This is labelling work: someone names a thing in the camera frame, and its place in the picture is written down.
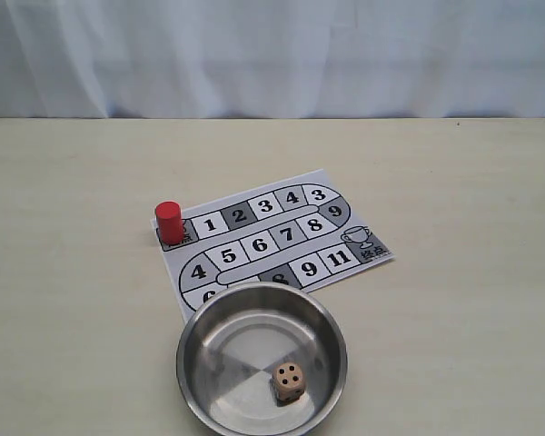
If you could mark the stainless steel bowl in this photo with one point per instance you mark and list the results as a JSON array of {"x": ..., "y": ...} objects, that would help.
[{"x": 229, "y": 349}]

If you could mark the white backdrop curtain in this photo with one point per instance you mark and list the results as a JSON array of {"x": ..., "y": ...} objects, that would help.
[{"x": 272, "y": 59}]

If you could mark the wooden die black pips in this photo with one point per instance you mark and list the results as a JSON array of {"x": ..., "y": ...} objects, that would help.
[{"x": 288, "y": 382}]

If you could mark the printed paper game board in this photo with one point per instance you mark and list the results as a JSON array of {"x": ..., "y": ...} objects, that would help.
[{"x": 300, "y": 231}]

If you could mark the red cylinder game piece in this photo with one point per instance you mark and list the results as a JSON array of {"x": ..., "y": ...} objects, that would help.
[{"x": 169, "y": 221}]

